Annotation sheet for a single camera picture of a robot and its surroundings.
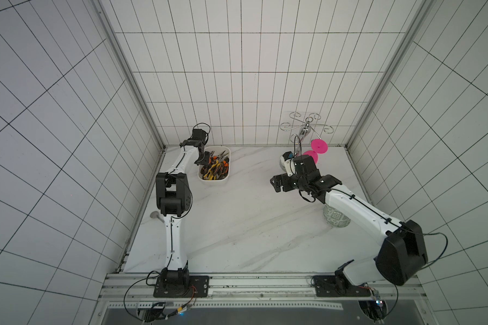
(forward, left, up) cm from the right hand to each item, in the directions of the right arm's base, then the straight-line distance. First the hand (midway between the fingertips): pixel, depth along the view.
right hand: (272, 178), depth 84 cm
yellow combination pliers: (+12, +30, -12) cm, 35 cm away
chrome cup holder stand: (+21, -14, +11) cm, 27 cm away
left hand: (+16, +38, -9) cm, 42 cm away
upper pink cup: (+13, -20, +8) cm, 25 cm away
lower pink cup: (+11, -18, +4) cm, 21 cm away
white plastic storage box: (+11, +27, -12) cm, 32 cm away
